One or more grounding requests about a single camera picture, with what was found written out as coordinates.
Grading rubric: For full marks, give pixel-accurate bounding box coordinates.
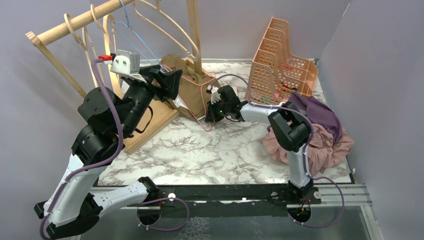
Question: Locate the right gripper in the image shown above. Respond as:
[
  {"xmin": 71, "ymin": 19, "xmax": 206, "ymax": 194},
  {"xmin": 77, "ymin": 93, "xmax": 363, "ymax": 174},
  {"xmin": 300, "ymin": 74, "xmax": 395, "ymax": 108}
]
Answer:
[{"xmin": 205, "ymin": 97, "xmax": 231, "ymax": 123}]

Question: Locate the brown skirt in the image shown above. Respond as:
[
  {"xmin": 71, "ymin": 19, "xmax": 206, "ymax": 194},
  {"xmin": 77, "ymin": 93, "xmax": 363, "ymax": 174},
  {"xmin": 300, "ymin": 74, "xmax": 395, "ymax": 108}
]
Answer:
[{"xmin": 160, "ymin": 54, "xmax": 215, "ymax": 121}]

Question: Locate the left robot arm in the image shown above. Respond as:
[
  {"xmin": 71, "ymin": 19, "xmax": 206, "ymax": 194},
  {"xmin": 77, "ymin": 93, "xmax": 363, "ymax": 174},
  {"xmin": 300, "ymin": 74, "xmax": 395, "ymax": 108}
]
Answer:
[{"xmin": 34, "ymin": 65, "xmax": 183, "ymax": 240}]

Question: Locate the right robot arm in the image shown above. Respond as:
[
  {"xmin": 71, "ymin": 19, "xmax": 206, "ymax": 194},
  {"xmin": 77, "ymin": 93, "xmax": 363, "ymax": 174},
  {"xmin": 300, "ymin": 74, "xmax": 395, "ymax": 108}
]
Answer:
[{"xmin": 205, "ymin": 85, "xmax": 314, "ymax": 204}]

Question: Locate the pink skirt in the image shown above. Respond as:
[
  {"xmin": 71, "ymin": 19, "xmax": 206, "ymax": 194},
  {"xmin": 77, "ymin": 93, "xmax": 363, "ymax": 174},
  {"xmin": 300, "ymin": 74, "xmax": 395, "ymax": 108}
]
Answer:
[{"xmin": 262, "ymin": 123, "xmax": 355, "ymax": 177}]

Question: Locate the wooden hanger leftmost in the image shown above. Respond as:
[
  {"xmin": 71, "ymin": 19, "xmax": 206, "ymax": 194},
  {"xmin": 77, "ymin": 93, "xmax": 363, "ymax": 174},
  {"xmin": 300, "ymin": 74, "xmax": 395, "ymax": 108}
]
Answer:
[{"xmin": 63, "ymin": 13, "xmax": 99, "ymax": 88}]

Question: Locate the small white red box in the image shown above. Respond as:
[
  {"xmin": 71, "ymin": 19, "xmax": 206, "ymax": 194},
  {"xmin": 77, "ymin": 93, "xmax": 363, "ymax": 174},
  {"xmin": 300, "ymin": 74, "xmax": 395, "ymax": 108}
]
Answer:
[{"xmin": 231, "ymin": 86, "xmax": 238, "ymax": 95}]

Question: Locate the wooden clothes rack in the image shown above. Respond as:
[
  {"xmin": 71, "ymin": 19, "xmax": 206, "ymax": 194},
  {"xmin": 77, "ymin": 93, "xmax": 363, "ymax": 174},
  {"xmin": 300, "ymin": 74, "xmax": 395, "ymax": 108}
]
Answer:
[{"xmin": 27, "ymin": 0, "xmax": 212, "ymax": 154}]

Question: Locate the peach plastic file organizer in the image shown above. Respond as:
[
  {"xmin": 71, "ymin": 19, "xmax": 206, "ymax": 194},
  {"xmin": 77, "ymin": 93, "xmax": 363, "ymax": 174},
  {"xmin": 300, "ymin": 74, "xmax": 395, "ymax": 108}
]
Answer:
[{"xmin": 248, "ymin": 17, "xmax": 318, "ymax": 105}]

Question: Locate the purple garment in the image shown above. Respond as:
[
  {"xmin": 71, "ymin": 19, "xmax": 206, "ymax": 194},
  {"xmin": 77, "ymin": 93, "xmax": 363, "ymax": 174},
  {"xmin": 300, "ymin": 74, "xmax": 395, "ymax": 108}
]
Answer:
[{"xmin": 288, "ymin": 92, "xmax": 343, "ymax": 142}]

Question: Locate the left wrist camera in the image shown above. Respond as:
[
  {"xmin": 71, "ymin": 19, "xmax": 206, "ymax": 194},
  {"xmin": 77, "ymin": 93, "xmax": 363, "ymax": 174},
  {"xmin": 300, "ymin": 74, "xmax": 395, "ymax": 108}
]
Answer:
[{"xmin": 98, "ymin": 49, "xmax": 147, "ymax": 83}]

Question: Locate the blue wire hanger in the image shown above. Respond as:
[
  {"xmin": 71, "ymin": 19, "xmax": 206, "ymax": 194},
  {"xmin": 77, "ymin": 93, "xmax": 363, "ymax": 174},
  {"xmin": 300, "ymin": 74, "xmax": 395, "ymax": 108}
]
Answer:
[{"xmin": 112, "ymin": 0, "xmax": 173, "ymax": 73}]

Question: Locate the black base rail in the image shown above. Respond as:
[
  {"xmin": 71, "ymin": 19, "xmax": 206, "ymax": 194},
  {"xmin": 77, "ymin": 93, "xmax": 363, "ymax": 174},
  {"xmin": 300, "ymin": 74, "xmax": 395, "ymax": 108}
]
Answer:
[{"xmin": 125, "ymin": 183, "xmax": 322, "ymax": 218}]

